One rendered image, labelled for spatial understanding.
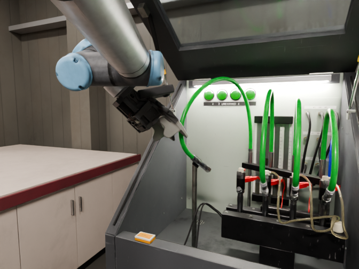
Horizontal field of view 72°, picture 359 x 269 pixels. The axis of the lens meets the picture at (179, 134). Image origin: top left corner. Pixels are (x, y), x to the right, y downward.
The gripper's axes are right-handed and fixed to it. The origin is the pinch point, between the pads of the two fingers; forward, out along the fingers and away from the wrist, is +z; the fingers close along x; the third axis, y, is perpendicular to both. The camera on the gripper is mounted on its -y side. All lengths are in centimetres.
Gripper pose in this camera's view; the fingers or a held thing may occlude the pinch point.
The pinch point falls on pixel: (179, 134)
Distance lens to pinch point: 73.4
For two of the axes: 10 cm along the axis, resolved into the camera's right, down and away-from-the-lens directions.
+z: 6.7, 6.9, 2.7
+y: -5.6, 7.2, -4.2
